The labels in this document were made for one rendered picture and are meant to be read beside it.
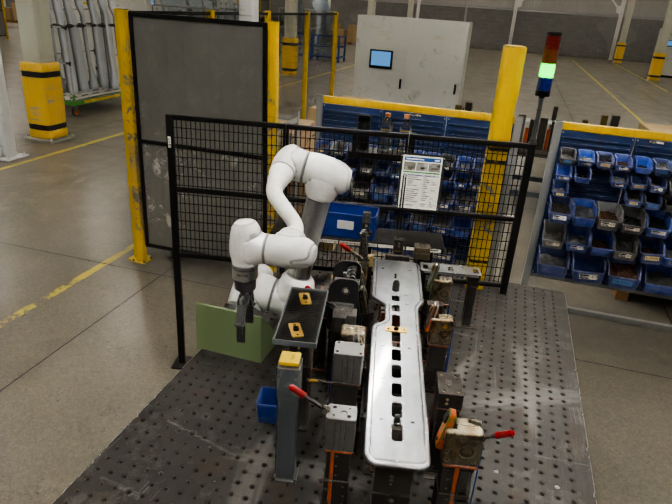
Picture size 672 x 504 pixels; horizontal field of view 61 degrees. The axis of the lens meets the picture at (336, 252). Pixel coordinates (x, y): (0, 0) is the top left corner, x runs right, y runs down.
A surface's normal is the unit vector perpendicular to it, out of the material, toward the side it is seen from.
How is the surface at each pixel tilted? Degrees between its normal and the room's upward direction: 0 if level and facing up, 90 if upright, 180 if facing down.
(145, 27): 90
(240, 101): 91
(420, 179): 90
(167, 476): 0
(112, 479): 0
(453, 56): 90
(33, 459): 0
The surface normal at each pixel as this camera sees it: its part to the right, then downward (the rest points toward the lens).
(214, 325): -0.30, 0.36
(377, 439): 0.06, -0.92
